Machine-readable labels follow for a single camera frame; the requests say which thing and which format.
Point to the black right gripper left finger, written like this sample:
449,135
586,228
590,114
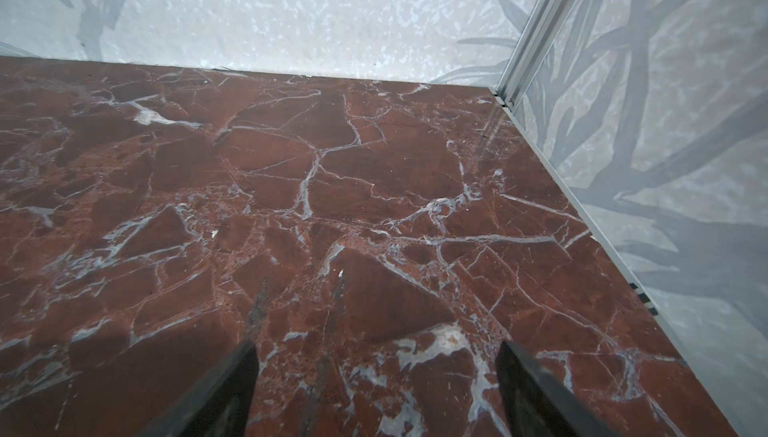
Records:
216,405

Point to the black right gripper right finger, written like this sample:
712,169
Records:
536,403

